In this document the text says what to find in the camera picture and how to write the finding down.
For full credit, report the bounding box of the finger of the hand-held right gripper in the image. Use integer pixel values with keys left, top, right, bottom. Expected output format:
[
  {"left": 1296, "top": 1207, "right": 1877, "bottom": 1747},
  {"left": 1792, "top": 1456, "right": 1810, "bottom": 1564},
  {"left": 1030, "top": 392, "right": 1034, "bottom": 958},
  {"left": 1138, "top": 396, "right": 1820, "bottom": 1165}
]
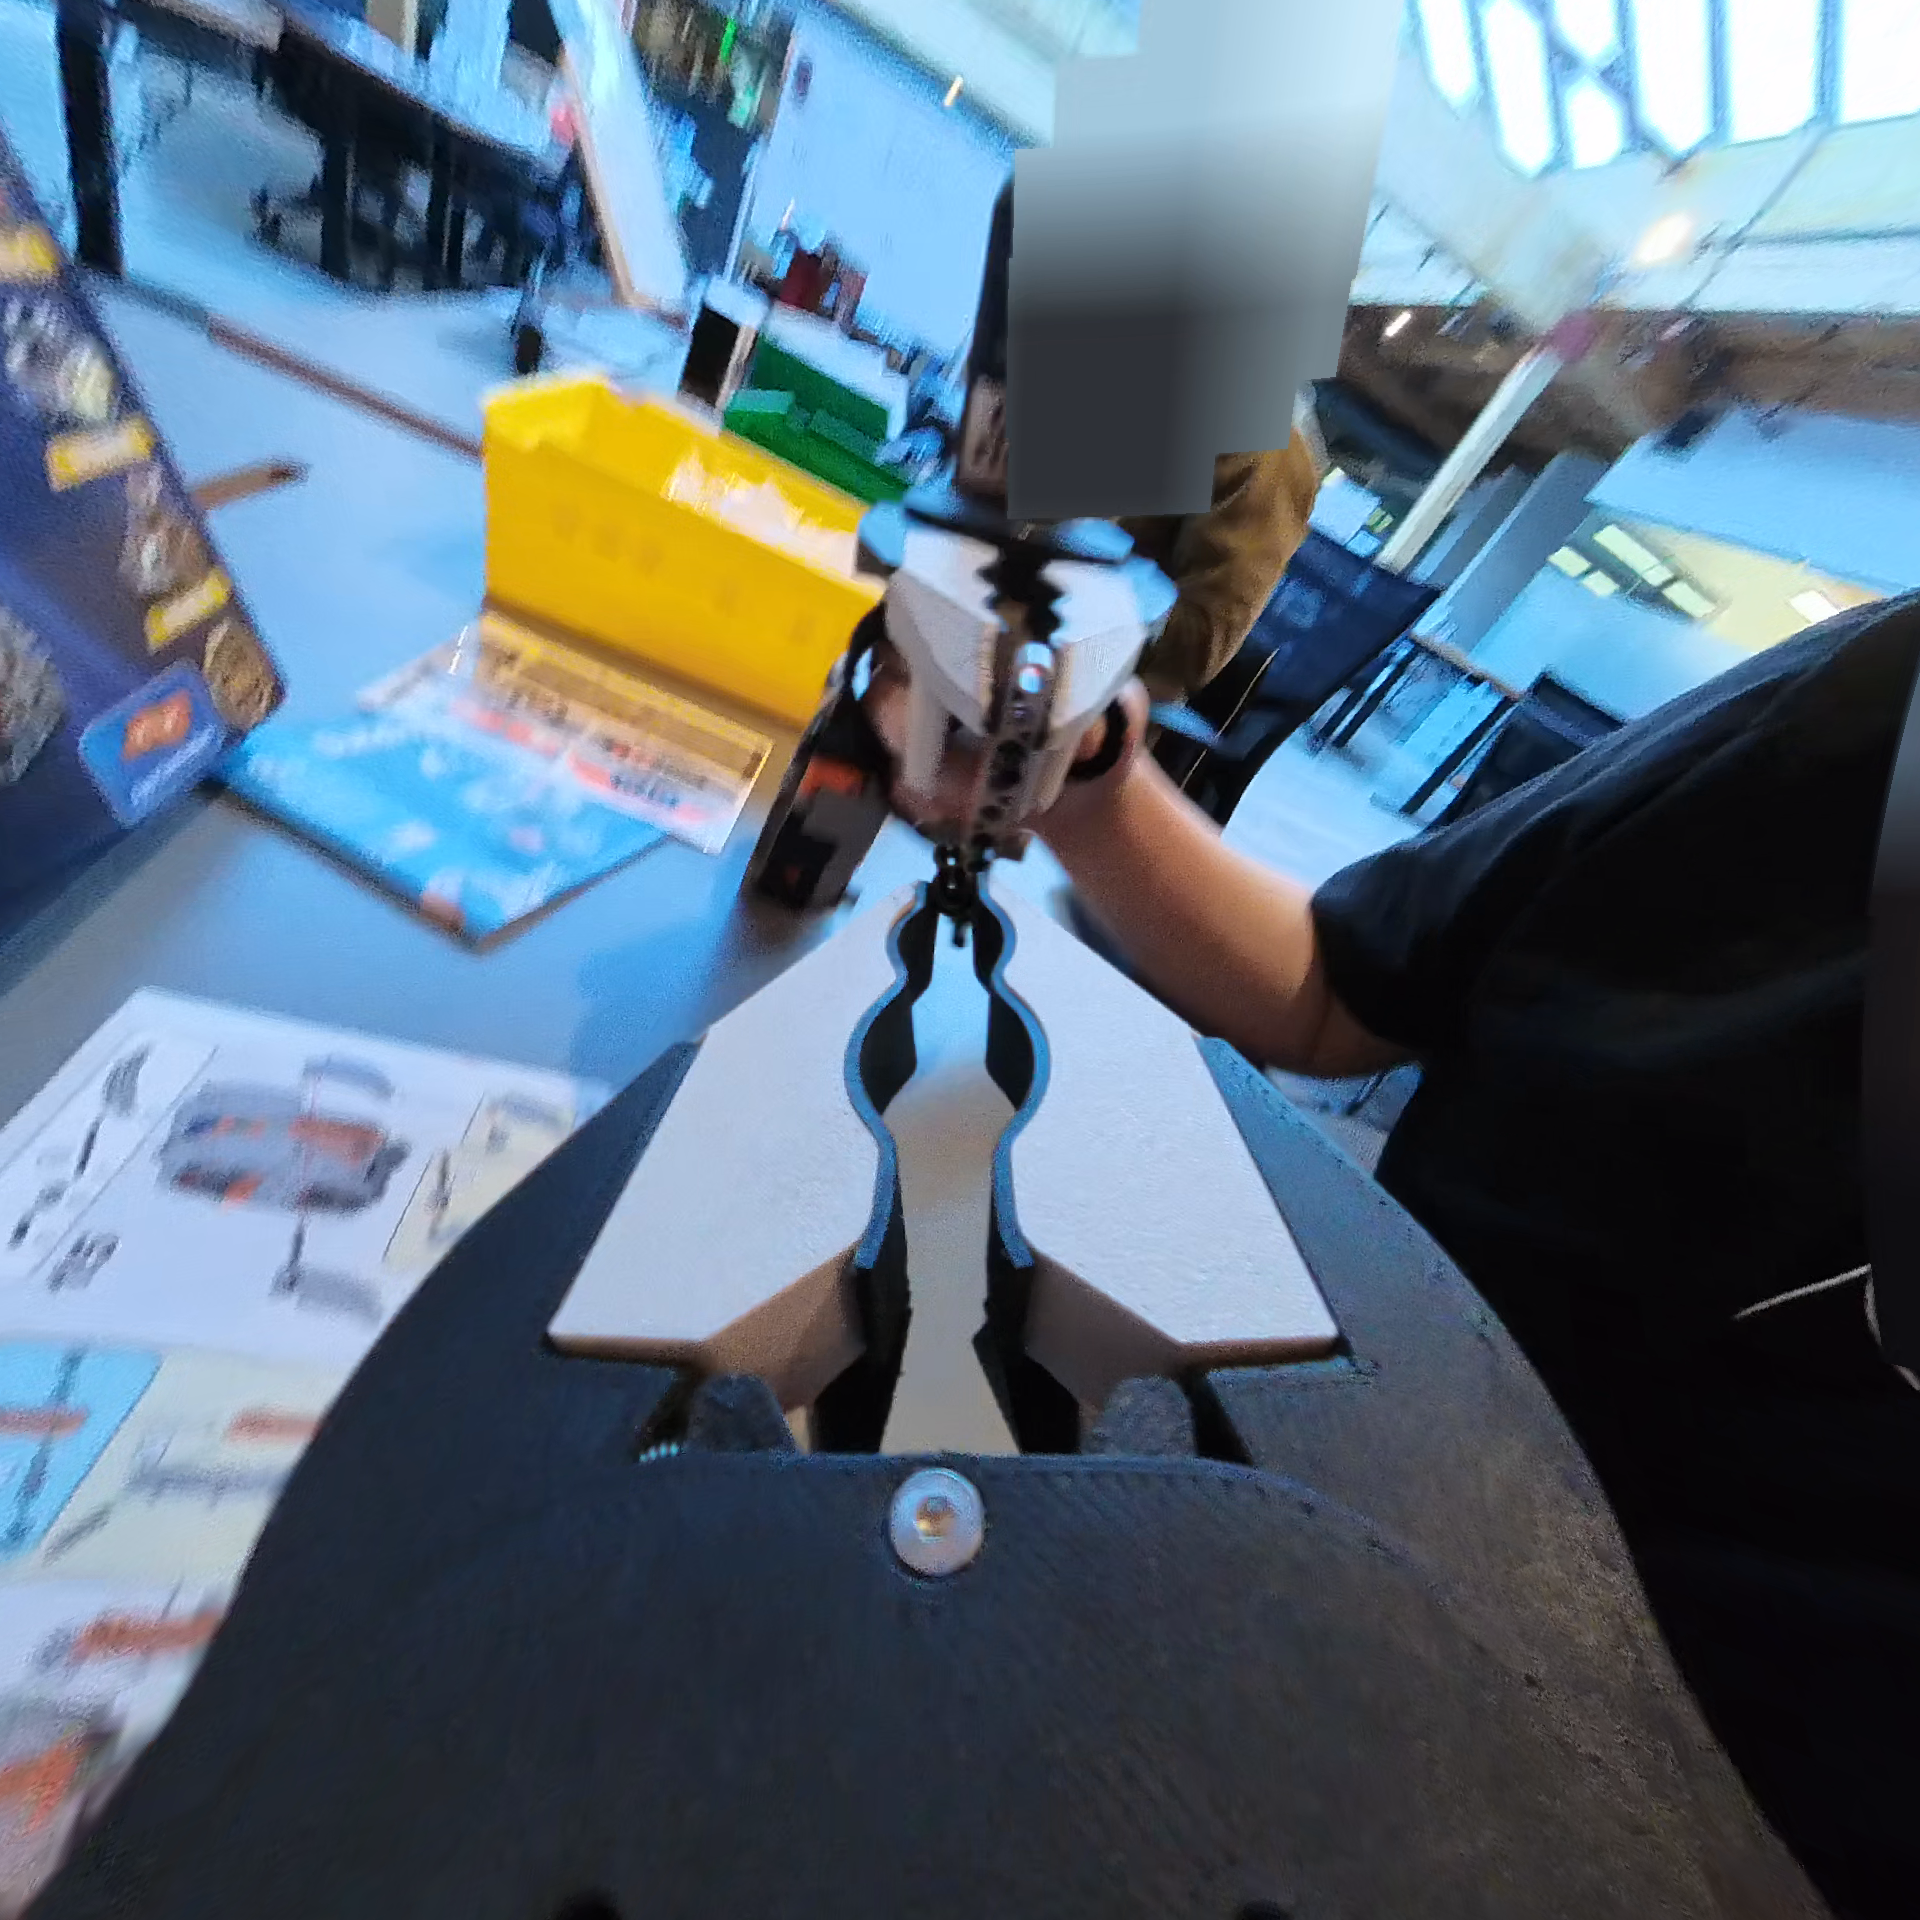
[
  {"left": 1038, "top": 550, "right": 1179, "bottom": 789},
  {"left": 884, "top": 532, "right": 1029, "bottom": 811}
]

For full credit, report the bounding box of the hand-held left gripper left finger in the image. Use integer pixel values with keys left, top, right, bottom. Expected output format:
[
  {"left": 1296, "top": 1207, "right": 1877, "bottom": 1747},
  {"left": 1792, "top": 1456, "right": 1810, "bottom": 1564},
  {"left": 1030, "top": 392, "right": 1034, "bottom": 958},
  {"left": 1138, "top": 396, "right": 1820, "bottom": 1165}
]
[{"left": 544, "top": 881, "right": 921, "bottom": 1456}]

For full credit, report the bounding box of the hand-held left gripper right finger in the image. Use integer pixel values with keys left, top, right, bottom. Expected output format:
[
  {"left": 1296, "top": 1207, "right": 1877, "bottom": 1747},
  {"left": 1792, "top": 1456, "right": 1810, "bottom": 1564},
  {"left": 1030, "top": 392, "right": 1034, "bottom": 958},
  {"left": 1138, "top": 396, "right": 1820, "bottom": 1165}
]
[{"left": 977, "top": 881, "right": 1345, "bottom": 1456}]

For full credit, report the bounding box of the person's right forearm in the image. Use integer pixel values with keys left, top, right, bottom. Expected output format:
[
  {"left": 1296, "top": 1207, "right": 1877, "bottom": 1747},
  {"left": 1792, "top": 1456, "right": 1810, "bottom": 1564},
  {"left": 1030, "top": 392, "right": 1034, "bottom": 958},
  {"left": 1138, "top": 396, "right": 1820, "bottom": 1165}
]
[{"left": 1036, "top": 796, "right": 1420, "bottom": 1073}]

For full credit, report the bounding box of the grey desk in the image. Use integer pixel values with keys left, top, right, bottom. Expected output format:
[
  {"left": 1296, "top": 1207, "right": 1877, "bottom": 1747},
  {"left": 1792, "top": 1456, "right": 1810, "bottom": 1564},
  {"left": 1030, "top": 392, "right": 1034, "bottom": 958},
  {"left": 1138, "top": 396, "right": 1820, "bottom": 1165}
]
[{"left": 0, "top": 286, "right": 933, "bottom": 1501}]

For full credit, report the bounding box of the green storage crate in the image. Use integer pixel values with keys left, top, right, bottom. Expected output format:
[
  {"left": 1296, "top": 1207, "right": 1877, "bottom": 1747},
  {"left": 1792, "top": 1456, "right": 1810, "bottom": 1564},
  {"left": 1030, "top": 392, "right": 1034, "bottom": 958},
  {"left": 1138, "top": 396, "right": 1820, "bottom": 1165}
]
[{"left": 720, "top": 334, "right": 921, "bottom": 504}]

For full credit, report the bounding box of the black orange toy block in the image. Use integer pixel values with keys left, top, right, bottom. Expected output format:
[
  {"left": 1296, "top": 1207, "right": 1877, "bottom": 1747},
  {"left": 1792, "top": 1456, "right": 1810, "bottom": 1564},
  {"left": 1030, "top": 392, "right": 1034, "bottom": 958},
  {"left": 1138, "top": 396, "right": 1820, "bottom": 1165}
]
[{"left": 742, "top": 696, "right": 876, "bottom": 910}]

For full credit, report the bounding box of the yellow plastic bin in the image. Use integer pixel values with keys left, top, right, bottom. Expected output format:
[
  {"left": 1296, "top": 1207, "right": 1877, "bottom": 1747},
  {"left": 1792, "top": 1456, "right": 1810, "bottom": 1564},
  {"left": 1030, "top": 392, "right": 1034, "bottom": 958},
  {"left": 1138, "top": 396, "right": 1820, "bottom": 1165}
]
[{"left": 480, "top": 374, "right": 888, "bottom": 728}]

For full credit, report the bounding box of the open instruction booklet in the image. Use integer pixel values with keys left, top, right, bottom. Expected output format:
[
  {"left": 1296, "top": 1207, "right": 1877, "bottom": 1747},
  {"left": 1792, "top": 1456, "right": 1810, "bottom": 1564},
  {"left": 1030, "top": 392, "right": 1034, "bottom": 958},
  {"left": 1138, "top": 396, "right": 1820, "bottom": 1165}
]
[{"left": 0, "top": 987, "right": 616, "bottom": 1905}]

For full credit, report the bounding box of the black background table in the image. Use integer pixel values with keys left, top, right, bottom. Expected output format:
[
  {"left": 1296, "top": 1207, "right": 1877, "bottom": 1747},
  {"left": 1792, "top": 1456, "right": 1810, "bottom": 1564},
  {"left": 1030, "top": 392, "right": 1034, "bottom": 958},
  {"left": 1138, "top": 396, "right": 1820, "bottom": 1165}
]
[{"left": 53, "top": 0, "right": 578, "bottom": 294}]

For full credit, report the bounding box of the blue toy box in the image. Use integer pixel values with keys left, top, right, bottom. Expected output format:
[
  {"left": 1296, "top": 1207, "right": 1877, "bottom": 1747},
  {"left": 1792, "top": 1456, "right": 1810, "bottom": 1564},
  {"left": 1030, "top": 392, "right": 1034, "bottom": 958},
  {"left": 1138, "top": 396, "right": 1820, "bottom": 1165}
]
[{"left": 0, "top": 119, "right": 288, "bottom": 917}]

